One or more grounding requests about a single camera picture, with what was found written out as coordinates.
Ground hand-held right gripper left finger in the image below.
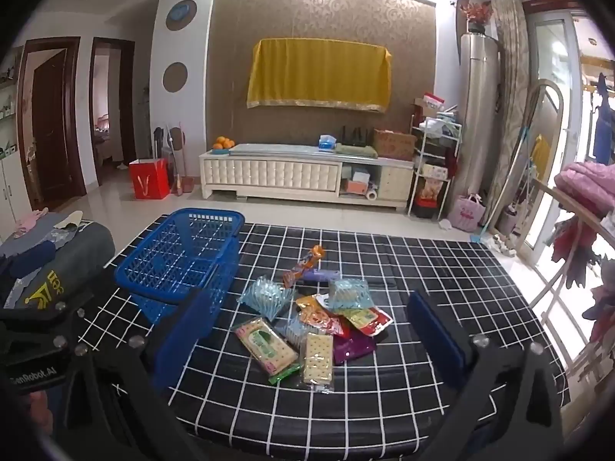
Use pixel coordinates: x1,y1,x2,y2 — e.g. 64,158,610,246
53,289,229,461

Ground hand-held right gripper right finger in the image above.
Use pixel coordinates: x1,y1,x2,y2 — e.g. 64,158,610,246
406,289,565,461

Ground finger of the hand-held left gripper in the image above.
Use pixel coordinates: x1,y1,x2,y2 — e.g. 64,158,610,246
0,336,78,366
0,293,98,342

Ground green white biscuit packet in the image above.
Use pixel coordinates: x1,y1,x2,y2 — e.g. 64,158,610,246
232,317,300,385

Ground purple snack packet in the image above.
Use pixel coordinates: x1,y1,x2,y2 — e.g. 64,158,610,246
332,333,377,366

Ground blue plastic basket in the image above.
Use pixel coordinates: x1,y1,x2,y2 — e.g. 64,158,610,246
114,208,244,326

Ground clear blue striped pastry packet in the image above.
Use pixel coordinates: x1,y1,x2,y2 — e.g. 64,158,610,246
239,276,295,320
276,317,309,347

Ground light blue snack packet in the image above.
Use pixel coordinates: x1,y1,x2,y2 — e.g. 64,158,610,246
328,279,374,312

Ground orange red snack packet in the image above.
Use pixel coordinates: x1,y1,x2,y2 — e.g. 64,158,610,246
298,310,352,338

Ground clear cracker packet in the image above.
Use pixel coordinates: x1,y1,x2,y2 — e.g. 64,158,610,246
300,331,335,393

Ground yellow orange snack packet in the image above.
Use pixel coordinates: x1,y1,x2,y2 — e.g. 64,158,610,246
295,295,330,314

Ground purple wafer bar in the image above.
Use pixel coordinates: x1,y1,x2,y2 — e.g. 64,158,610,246
301,269,340,284

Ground orange long snack packet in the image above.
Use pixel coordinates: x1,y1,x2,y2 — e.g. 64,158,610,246
282,245,327,285

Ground person's left hand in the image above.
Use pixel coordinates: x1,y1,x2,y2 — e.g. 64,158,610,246
29,390,55,436

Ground grey cushion with crown print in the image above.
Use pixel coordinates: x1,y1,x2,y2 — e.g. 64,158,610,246
0,223,116,313

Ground pink cloth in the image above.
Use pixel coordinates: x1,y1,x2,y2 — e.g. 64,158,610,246
13,208,50,239

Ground black checked tablecloth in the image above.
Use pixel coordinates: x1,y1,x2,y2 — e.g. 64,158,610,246
79,218,571,443

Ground pink tote bag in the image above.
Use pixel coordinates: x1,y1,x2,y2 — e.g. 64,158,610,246
449,193,486,232

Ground wooden drying rack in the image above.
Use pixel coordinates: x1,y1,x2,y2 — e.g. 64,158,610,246
527,186,615,386

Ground broom with dustpan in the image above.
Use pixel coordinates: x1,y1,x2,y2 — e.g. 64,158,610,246
165,120,196,197

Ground red paper bag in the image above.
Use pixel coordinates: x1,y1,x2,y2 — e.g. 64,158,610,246
128,158,172,201

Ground red clothes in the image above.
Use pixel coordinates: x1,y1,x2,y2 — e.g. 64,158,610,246
550,215,602,290

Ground white tufted media cabinet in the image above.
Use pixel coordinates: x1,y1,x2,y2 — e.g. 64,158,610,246
198,143,415,210

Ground dark wooden door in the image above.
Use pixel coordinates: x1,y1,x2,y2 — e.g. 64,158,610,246
18,37,88,212

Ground cardboard box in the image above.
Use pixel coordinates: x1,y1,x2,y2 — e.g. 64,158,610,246
372,129,418,162

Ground folded green cloth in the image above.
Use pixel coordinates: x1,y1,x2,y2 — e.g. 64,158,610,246
334,143,378,159

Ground white metal shelf rack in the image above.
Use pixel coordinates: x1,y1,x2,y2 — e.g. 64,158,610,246
408,115,463,220

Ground pink blanket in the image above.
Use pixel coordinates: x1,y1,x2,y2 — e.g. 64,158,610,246
553,161,615,213

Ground red white box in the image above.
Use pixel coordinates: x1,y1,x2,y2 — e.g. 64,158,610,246
415,92,445,117

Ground silver standing air conditioner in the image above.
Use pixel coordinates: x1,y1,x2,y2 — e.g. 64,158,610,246
452,33,501,212

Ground arched floor mirror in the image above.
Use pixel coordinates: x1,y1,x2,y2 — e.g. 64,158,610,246
499,79,566,251

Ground hanging clothes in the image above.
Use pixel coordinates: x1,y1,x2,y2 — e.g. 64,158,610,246
592,72,615,165

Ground yellow cloth cover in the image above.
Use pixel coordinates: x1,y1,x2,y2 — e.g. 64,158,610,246
246,37,393,115

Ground patterned beige curtain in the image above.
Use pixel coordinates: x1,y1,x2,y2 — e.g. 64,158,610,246
489,0,530,250

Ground vase with red flowers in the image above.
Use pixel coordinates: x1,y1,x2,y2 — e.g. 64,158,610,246
459,1,494,35

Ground dark wooden door frame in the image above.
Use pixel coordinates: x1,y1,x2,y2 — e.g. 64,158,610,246
90,37,137,186

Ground round brown wall disc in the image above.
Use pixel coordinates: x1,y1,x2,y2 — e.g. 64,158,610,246
162,62,189,93

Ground blue wall clock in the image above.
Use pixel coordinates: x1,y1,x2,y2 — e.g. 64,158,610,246
166,0,198,35

